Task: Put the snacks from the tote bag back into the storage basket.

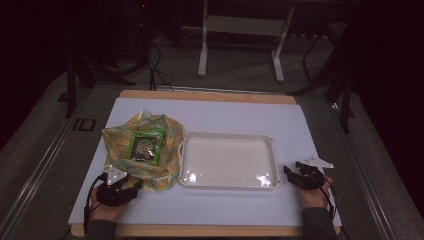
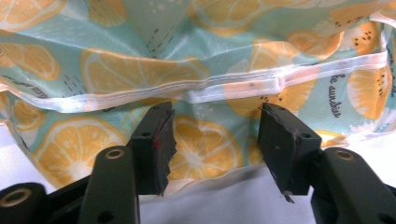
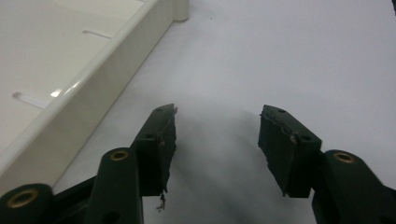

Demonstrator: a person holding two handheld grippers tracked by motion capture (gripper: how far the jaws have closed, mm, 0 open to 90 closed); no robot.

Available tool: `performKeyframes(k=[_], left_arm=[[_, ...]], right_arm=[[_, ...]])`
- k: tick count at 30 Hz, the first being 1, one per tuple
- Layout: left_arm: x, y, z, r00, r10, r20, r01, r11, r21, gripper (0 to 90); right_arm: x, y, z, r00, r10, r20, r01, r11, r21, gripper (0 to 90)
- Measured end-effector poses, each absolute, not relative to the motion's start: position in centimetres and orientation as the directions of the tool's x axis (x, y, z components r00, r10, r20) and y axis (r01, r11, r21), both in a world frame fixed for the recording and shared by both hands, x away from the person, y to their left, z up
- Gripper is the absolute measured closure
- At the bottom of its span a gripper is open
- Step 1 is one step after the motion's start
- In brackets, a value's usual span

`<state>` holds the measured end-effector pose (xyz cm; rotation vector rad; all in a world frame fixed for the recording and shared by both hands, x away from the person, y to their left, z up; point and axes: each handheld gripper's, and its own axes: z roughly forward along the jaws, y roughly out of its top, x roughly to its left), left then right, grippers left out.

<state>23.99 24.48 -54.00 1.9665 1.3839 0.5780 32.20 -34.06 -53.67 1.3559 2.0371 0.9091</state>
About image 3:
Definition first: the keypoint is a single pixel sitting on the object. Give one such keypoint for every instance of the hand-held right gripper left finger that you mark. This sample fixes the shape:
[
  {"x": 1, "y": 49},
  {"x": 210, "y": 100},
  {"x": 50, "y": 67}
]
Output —
[{"x": 155, "y": 155}]

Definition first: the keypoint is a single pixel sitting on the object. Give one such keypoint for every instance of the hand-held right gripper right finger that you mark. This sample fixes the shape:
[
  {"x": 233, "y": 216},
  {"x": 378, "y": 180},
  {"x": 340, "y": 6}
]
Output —
[{"x": 289, "y": 155}]

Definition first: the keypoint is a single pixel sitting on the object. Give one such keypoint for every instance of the cream plastic tray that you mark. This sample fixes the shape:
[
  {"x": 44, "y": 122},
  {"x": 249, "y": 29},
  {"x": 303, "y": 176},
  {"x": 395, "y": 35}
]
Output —
[{"x": 62, "y": 62}]

